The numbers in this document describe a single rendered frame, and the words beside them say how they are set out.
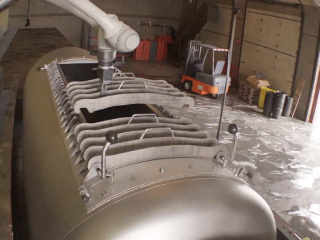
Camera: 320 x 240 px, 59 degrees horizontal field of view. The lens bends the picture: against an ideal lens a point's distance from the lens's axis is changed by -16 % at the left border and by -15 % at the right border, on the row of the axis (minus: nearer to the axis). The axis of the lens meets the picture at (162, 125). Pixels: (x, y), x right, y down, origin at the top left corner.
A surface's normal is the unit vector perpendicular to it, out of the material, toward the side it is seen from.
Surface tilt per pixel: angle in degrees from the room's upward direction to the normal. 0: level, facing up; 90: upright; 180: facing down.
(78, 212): 37
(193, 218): 65
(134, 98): 90
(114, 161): 90
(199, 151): 90
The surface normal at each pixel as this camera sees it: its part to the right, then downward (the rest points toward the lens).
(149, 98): 0.40, 0.37
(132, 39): 0.64, 0.43
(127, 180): -0.15, -0.88
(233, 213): 0.52, -0.05
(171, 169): 0.07, -0.92
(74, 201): -0.47, -0.71
